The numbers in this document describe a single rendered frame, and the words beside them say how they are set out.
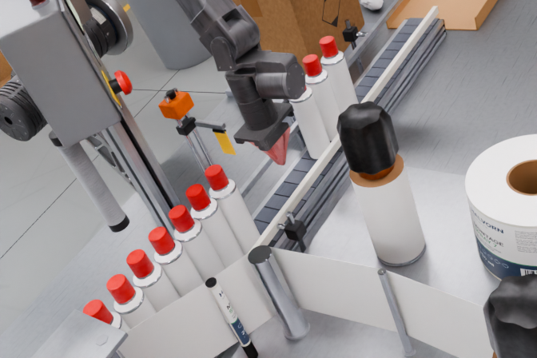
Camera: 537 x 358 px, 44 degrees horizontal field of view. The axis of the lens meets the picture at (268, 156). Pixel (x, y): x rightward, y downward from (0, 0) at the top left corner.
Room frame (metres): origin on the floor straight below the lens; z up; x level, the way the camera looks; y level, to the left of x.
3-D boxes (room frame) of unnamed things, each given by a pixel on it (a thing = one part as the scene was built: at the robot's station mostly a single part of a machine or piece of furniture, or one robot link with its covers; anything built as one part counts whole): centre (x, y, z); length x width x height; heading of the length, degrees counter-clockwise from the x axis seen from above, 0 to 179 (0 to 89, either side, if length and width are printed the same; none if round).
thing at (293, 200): (1.13, -0.15, 0.91); 1.07 x 0.01 x 0.02; 132
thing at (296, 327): (0.73, 0.07, 0.97); 0.05 x 0.05 x 0.19
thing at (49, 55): (0.96, 0.23, 1.38); 0.17 x 0.10 x 0.19; 7
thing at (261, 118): (0.96, -0.01, 1.16); 0.10 x 0.07 x 0.07; 133
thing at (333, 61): (1.24, -0.21, 0.98); 0.05 x 0.05 x 0.20
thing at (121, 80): (0.91, 0.16, 1.32); 0.04 x 0.03 x 0.04; 7
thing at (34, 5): (0.92, 0.21, 1.49); 0.03 x 0.03 x 0.02
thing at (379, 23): (1.19, -0.10, 0.96); 1.07 x 0.01 x 0.01; 132
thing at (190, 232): (0.89, 0.18, 0.98); 0.05 x 0.05 x 0.20
